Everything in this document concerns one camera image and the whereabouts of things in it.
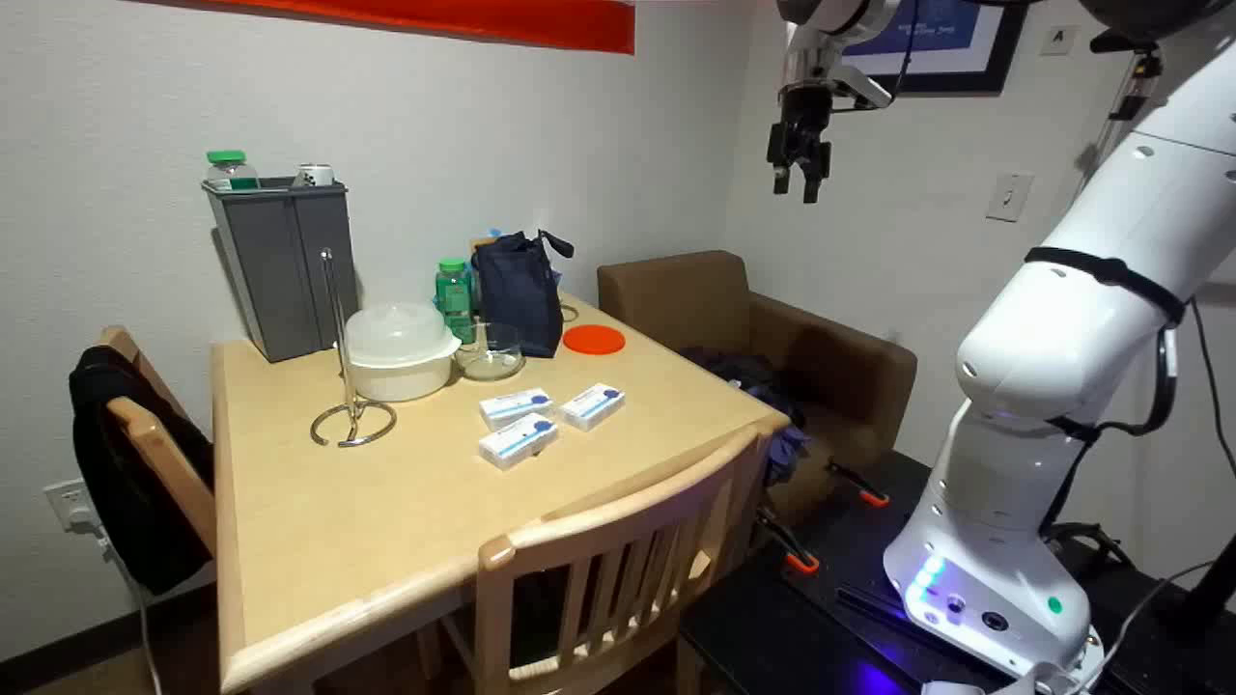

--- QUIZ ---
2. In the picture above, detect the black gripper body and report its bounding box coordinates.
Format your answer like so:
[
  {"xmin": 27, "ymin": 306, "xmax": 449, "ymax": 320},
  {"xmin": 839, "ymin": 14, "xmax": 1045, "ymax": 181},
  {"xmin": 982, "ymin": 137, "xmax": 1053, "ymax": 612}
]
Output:
[{"xmin": 764, "ymin": 80, "xmax": 839, "ymax": 167}]

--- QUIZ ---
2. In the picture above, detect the green plastic bottle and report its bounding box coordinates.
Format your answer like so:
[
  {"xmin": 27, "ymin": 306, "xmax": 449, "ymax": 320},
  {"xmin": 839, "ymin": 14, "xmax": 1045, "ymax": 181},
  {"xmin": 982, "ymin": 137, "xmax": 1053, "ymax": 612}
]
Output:
[{"xmin": 431, "ymin": 255, "xmax": 478, "ymax": 347}]

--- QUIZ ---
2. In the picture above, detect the green-lidded jar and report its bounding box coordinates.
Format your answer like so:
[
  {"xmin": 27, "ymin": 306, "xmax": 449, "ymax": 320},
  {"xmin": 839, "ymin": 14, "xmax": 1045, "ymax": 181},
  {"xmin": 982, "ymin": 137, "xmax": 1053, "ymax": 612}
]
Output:
[{"xmin": 205, "ymin": 146, "xmax": 255, "ymax": 194}]

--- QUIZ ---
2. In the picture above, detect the black camera stand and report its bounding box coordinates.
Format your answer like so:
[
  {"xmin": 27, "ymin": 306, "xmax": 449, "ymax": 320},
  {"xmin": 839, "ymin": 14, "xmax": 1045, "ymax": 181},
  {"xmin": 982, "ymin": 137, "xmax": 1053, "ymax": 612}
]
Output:
[{"xmin": 1085, "ymin": 28, "xmax": 1236, "ymax": 621}]

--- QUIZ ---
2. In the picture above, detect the white wall outlet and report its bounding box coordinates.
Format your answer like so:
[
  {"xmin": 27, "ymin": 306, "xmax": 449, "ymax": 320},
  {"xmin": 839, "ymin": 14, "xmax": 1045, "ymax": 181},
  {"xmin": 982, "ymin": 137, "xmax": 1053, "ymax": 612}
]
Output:
[{"xmin": 44, "ymin": 476, "xmax": 107, "ymax": 536}]

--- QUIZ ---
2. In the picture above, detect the wrist-mounted camera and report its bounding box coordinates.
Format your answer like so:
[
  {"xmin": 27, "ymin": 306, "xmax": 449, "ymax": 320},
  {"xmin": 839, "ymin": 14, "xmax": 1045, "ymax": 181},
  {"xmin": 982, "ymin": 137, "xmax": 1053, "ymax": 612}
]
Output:
[{"xmin": 825, "ymin": 63, "xmax": 899, "ymax": 114}]

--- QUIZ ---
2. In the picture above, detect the clear glass bowl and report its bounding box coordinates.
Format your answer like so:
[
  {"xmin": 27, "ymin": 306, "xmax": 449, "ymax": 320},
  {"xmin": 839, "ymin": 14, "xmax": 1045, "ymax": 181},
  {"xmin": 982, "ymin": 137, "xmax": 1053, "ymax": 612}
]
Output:
[{"xmin": 455, "ymin": 320, "xmax": 528, "ymax": 383}]

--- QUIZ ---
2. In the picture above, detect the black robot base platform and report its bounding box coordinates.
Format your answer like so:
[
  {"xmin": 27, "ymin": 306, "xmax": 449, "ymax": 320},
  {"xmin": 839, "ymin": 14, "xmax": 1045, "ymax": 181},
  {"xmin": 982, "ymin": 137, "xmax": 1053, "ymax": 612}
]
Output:
[{"xmin": 672, "ymin": 449, "xmax": 1236, "ymax": 695}]

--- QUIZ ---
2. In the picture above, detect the orange round lid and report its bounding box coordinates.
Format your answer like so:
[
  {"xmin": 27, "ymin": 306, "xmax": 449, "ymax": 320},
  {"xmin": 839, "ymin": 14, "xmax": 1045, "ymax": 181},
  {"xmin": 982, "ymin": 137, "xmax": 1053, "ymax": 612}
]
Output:
[{"xmin": 561, "ymin": 320, "xmax": 628, "ymax": 358}]

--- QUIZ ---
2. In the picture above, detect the wooden slat-back chair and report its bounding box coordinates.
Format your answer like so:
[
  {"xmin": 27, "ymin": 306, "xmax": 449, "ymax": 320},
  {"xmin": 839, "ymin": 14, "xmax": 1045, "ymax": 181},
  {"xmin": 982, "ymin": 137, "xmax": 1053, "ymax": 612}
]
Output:
[{"xmin": 438, "ymin": 415, "xmax": 783, "ymax": 695}]

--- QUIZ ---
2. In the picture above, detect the white lidded plastic bowl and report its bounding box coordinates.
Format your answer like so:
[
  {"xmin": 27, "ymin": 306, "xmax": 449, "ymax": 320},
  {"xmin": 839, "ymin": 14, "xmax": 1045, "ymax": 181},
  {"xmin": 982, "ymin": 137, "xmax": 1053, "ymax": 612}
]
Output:
[{"xmin": 335, "ymin": 300, "xmax": 465, "ymax": 406}]

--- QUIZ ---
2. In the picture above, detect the purple cloth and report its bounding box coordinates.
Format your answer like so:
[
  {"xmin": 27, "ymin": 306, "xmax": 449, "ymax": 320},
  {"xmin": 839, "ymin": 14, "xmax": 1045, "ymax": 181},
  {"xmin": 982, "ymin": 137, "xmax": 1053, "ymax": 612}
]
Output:
[{"xmin": 764, "ymin": 419, "xmax": 816, "ymax": 486}]

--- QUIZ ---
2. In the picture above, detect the white covid test box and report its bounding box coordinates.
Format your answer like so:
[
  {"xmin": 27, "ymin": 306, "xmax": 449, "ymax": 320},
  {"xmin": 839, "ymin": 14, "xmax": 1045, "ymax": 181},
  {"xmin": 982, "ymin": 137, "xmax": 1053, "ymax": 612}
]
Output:
[
  {"xmin": 555, "ymin": 383, "xmax": 628, "ymax": 433},
  {"xmin": 475, "ymin": 414, "xmax": 565, "ymax": 472},
  {"xmin": 475, "ymin": 386, "xmax": 555, "ymax": 427}
]

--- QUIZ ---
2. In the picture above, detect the white power cable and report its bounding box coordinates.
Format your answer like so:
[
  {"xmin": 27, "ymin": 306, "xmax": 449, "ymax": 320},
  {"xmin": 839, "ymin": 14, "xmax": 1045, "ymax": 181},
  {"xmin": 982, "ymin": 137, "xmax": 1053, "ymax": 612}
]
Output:
[{"xmin": 90, "ymin": 513, "xmax": 166, "ymax": 695}]

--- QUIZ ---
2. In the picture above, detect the black clothes pile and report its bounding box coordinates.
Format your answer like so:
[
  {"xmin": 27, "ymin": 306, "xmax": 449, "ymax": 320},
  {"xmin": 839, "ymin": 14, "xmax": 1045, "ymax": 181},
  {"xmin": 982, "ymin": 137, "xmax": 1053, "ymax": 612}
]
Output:
[{"xmin": 689, "ymin": 341, "xmax": 825, "ymax": 415}]

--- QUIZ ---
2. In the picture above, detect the metal wire holder stand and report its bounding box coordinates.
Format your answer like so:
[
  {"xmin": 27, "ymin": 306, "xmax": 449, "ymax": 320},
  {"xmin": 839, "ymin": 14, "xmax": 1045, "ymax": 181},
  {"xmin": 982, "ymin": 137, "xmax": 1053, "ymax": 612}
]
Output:
[{"xmin": 306, "ymin": 243, "xmax": 403, "ymax": 452}]

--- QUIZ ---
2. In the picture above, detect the wooden chair with jacket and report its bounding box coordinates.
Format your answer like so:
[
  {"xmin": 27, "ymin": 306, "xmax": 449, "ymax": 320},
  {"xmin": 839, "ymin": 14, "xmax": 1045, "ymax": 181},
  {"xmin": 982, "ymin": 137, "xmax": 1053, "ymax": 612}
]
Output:
[{"xmin": 97, "ymin": 320, "xmax": 223, "ymax": 593}]

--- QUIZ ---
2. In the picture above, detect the brown armchair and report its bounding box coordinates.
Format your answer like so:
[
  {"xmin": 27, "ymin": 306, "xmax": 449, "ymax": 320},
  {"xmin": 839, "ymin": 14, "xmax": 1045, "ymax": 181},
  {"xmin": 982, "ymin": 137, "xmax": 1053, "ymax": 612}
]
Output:
[{"xmin": 595, "ymin": 248, "xmax": 921, "ymax": 517}]

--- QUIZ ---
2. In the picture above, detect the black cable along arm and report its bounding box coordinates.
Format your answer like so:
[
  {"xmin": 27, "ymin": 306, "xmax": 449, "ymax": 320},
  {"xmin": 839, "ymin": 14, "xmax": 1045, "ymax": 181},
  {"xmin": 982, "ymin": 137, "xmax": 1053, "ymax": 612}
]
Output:
[{"xmin": 1022, "ymin": 243, "xmax": 1191, "ymax": 449}]

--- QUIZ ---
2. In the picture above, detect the dark navy bag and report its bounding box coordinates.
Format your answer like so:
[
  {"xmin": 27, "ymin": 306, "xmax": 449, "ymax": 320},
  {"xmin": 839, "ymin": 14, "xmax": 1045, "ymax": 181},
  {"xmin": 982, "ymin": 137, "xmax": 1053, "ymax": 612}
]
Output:
[{"xmin": 467, "ymin": 228, "xmax": 578, "ymax": 361}]

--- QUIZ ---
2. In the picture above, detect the white light switch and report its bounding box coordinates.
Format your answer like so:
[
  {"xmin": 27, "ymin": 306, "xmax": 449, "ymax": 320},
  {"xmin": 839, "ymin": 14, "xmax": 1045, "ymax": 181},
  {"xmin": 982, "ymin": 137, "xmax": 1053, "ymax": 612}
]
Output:
[{"xmin": 984, "ymin": 171, "xmax": 1036, "ymax": 228}]

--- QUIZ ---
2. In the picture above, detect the red wall banner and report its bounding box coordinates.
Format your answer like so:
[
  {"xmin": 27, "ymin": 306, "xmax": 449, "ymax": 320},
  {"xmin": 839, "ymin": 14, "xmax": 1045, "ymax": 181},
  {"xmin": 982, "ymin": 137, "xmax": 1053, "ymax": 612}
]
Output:
[{"xmin": 139, "ymin": 0, "xmax": 641, "ymax": 56}]

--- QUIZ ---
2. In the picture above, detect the grey plastic bin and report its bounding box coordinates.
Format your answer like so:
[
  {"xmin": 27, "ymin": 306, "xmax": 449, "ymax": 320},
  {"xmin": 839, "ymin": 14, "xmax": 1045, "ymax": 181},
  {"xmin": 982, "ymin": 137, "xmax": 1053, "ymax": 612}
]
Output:
[{"xmin": 201, "ymin": 175, "xmax": 364, "ymax": 368}]

